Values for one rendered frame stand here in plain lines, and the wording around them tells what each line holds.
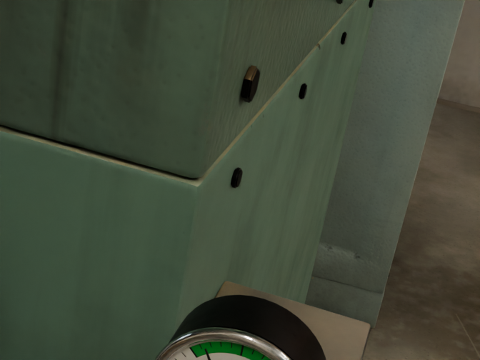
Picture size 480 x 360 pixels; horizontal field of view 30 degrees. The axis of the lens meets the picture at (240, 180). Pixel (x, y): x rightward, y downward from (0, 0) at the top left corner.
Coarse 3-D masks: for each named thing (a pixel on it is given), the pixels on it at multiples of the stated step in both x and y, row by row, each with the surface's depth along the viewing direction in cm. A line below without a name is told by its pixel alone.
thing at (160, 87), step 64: (0, 0) 36; (64, 0) 35; (128, 0) 34; (192, 0) 33; (256, 0) 37; (320, 0) 54; (0, 64) 37; (64, 64) 36; (128, 64) 35; (192, 64) 34; (256, 64) 40; (64, 128) 37; (128, 128) 36; (192, 128) 35
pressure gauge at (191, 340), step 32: (192, 320) 32; (224, 320) 31; (256, 320) 32; (288, 320) 32; (160, 352) 32; (192, 352) 32; (224, 352) 31; (256, 352) 31; (288, 352) 31; (320, 352) 33
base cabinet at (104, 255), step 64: (320, 64) 61; (0, 128) 38; (256, 128) 45; (320, 128) 71; (0, 192) 39; (64, 192) 38; (128, 192) 37; (192, 192) 36; (256, 192) 50; (320, 192) 86; (0, 256) 40; (64, 256) 39; (128, 256) 38; (192, 256) 38; (256, 256) 56; (0, 320) 42; (64, 320) 41; (128, 320) 40
